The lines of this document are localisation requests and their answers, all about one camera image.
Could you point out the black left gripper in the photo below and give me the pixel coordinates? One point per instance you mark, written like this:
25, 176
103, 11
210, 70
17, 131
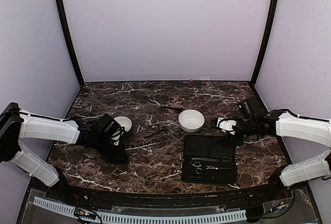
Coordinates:
118, 155

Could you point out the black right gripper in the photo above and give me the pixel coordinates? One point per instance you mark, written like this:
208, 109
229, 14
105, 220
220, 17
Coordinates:
239, 142

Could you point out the black zippered tool case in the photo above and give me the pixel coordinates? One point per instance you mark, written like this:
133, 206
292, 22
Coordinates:
217, 159

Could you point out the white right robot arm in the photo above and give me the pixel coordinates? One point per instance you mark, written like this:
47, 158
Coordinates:
306, 138

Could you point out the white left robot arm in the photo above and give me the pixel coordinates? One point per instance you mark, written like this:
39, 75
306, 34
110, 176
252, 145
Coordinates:
18, 124

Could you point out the black hair clip far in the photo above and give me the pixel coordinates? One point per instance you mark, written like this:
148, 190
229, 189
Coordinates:
172, 108

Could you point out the black hair clip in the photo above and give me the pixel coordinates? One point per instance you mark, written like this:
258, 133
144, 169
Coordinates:
163, 129
172, 108

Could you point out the black hair clip middle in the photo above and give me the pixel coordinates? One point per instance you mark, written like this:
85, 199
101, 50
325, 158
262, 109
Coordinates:
163, 129

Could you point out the silver thinning scissors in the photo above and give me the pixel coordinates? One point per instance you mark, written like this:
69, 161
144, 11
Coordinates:
92, 156

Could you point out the plain white bowl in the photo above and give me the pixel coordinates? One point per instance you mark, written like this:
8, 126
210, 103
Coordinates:
191, 121

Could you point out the white bowl with blue rim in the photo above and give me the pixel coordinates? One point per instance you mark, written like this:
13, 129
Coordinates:
126, 123

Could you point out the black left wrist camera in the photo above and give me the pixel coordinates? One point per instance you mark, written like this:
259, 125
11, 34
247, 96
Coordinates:
106, 126

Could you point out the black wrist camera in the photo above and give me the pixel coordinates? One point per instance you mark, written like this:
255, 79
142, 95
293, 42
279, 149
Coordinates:
251, 109
106, 126

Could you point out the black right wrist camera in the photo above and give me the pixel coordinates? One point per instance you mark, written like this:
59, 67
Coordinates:
251, 109

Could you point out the black front table rail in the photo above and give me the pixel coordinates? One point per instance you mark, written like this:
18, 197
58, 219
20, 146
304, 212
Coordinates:
162, 193

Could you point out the white slotted cable duct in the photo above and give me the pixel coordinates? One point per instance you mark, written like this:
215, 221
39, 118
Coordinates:
84, 215

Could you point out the black right corner post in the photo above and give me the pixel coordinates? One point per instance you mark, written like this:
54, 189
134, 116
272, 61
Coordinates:
264, 42

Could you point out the black corner post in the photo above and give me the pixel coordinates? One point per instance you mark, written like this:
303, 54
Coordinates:
264, 42
68, 40

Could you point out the black left corner post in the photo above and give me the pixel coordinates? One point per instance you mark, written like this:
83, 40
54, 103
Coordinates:
68, 40

